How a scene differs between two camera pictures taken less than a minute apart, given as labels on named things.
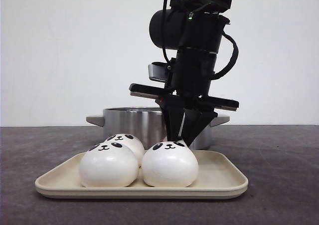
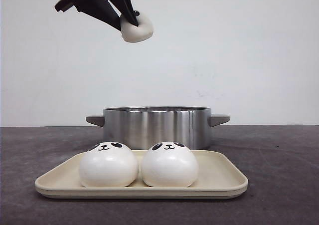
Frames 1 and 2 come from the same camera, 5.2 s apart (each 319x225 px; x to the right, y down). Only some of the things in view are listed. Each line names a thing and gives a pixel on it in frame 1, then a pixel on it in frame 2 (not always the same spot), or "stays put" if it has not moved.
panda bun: [108, 165] stays put
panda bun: [169, 164] stays put
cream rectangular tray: [222, 174] stays put
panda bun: [130, 141] → [133, 33]
